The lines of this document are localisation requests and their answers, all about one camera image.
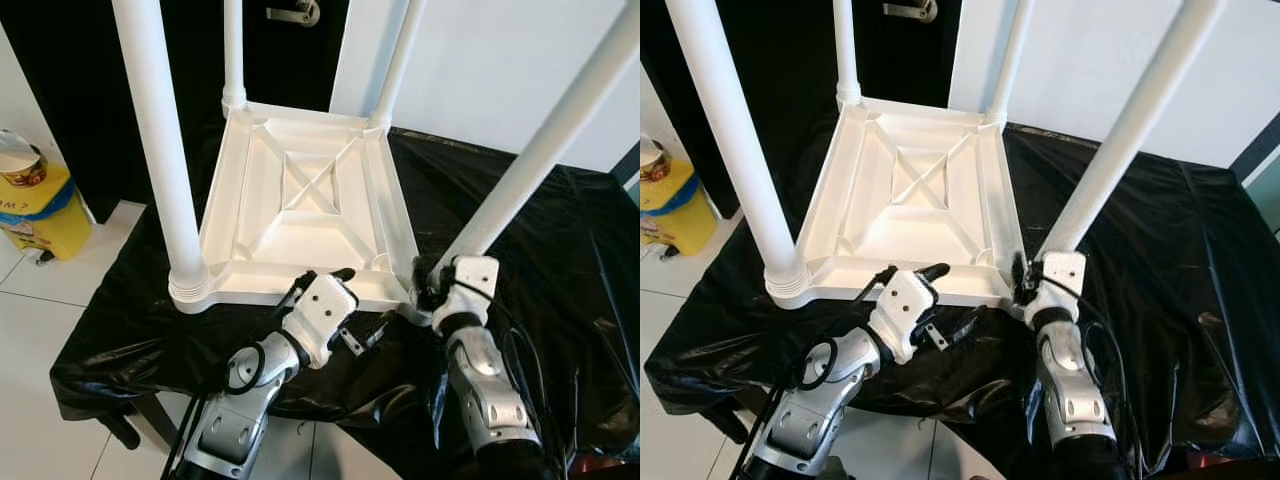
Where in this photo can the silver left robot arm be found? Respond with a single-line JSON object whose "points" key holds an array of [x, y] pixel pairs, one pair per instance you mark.
{"points": [[240, 410], [815, 410]]}

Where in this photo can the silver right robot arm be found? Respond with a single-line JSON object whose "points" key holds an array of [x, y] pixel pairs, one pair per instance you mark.
{"points": [[485, 390], [1070, 390]]}

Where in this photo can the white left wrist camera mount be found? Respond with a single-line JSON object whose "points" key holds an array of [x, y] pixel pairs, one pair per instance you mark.
{"points": [[902, 310], [320, 315]]}

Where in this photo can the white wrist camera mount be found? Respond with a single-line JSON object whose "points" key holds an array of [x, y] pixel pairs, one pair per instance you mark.
{"points": [[320, 315], [902, 310], [470, 285], [1060, 280]]}

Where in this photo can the yellow cardboard box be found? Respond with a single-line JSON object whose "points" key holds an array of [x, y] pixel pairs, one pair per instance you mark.
{"points": [[45, 220], [675, 215]]}

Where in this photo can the black plastic table sheet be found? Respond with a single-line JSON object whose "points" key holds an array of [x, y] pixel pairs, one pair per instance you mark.
{"points": [[1170, 300], [560, 300]]}

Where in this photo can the black door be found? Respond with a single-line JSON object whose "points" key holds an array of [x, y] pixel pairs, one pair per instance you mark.
{"points": [[760, 80], [80, 80]]}

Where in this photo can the brown wooden table leg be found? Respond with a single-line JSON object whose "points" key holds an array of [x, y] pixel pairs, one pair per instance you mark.
{"points": [[150, 420], [745, 418]]}

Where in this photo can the white plastic table leg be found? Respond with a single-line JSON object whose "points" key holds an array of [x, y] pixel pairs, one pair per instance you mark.
{"points": [[1130, 130], [540, 150], [730, 140], [1010, 60], [160, 140], [846, 50], [398, 60], [233, 50]]}

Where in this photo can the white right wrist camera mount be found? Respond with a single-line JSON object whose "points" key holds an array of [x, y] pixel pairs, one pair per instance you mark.
{"points": [[470, 285], [1060, 280]]}

